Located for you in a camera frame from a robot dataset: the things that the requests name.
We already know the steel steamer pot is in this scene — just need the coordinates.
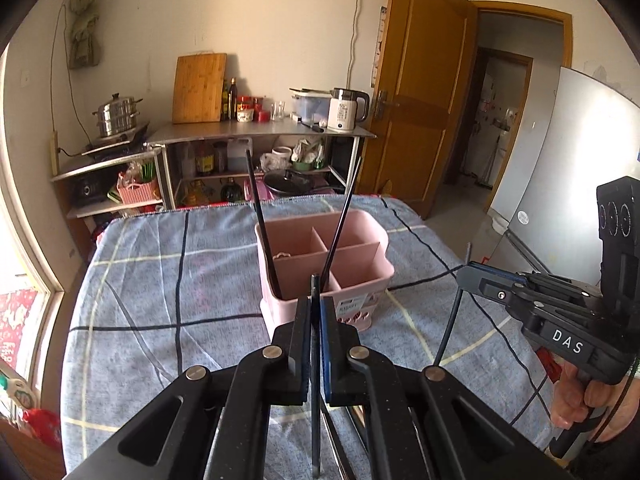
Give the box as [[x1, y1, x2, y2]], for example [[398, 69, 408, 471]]
[[91, 92, 144, 138]]

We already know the pink utensil basket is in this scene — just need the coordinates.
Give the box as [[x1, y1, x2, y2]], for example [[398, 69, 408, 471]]
[[254, 210, 396, 338]]

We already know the small pink woven basket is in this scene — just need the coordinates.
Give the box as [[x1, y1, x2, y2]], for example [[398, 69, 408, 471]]
[[116, 172, 156, 206]]

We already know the black induction cooker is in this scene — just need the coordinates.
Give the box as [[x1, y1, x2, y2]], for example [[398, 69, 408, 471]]
[[80, 122, 151, 157]]

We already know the clear storage box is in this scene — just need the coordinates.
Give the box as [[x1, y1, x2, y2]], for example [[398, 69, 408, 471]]
[[291, 91, 333, 123]]

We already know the person's right hand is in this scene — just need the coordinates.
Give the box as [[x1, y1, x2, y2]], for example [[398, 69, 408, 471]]
[[550, 361, 640, 444]]

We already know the black wok with lid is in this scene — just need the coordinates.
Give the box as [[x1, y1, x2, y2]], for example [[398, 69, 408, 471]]
[[263, 169, 313, 196]]

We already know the black chopstick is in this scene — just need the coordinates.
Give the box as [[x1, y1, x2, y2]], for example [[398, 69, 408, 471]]
[[244, 148, 283, 298], [319, 156, 364, 293], [310, 273, 322, 480], [433, 242, 473, 367]]

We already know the blue checked tablecloth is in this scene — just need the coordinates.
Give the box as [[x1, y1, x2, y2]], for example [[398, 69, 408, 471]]
[[60, 195, 566, 480]]

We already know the black kitchen appliance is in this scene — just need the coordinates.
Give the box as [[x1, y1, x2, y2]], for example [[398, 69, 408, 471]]
[[70, 177, 108, 206]]

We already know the white electric kettle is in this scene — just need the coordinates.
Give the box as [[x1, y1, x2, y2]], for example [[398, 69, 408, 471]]
[[327, 87, 371, 134]]

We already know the hanging wall strip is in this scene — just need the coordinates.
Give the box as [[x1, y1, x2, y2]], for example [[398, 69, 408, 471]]
[[370, 6, 388, 88]]

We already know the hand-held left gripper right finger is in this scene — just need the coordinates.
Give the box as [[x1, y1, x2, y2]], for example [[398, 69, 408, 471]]
[[320, 296, 576, 480]]

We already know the brown sauce bottle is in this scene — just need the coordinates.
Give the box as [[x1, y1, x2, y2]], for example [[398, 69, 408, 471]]
[[195, 141, 215, 176]]

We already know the wooden door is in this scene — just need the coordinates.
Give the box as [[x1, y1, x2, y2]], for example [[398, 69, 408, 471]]
[[357, 0, 478, 221]]

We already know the hanging cloth bag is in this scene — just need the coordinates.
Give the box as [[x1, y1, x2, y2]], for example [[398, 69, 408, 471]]
[[67, 0, 103, 70]]

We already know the wooden door frame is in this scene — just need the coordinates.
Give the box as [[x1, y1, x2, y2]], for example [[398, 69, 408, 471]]
[[445, 0, 573, 191]]

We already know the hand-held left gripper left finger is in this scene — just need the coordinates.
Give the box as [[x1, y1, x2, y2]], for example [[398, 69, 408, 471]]
[[65, 296, 313, 480]]

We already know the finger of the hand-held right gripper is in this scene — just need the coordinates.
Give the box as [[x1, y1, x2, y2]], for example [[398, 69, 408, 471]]
[[480, 260, 602, 302], [456, 264, 603, 318]]

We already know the wooden cutting board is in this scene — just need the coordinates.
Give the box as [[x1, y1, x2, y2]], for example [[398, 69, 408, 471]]
[[172, 53, 228, 125]]

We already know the silver refrigerator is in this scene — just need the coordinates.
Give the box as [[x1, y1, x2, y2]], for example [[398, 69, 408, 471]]
[[487, 66, 640, 291]]

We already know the red printed mat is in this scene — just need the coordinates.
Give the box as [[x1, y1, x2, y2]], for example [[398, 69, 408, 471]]
[[0, 290, 38, 371]]

